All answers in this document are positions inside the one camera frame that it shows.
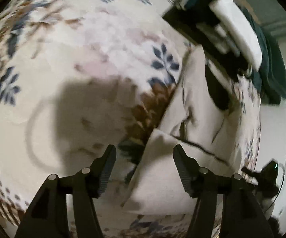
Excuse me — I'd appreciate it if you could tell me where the beige long sleeve shirt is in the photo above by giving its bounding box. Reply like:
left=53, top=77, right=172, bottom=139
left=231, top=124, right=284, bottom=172
left=124, top=46, right=241, bottom=215

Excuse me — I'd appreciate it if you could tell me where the black folded clothes stack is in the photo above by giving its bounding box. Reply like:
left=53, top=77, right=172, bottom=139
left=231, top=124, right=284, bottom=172
left=162, top=0, right=255, bottom=80

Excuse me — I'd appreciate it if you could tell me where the white bed headboard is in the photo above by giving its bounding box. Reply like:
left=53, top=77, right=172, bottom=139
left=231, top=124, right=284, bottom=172
left=254, top=22, right=286, bottom=228

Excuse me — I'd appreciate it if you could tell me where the dark green folded blanket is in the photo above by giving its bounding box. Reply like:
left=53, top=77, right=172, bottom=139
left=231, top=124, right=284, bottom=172
left=239, top=7, right=286, bottom=105

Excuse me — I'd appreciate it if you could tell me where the floral bed blanket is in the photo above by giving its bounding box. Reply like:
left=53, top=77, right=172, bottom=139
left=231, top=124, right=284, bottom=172
left=0, top=0, right=260, bottom=237

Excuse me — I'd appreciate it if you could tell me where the white folded shirt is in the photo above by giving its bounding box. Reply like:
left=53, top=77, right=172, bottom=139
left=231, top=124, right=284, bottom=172
left=209, top=0, right=262, bottom=71

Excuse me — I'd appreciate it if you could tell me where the black cable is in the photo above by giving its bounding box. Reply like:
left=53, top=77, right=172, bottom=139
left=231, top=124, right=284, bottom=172
left=264, top=162, right=286, bottom=212

